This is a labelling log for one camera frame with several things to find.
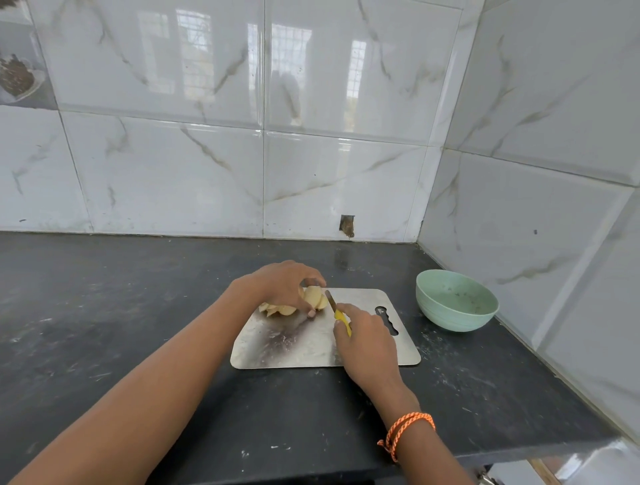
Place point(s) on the person's left hand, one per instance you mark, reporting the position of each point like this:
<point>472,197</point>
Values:
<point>277,282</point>

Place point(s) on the person's right hand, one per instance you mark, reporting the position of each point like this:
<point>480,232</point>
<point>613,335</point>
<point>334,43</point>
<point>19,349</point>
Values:
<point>367,349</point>

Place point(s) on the person's left thumb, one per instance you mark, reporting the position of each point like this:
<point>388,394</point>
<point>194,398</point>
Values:
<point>307,309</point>

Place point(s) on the person's right thumb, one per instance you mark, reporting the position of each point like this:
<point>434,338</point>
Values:
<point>340,331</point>

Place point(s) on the peeled potato piece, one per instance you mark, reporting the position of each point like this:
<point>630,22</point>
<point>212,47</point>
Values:
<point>315,297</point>

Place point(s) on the person's left forearm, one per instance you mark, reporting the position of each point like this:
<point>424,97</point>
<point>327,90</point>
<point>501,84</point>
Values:
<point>150,399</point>

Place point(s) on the person's right forearm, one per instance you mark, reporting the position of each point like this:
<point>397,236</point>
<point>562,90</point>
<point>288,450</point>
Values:
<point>420,454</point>

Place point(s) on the pile of potato slices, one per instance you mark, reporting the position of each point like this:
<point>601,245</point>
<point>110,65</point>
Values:
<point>277,310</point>

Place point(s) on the steel cutting board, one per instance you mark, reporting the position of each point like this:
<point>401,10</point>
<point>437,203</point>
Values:
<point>300,344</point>

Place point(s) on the light green bowl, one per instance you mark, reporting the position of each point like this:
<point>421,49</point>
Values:
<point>450,310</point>

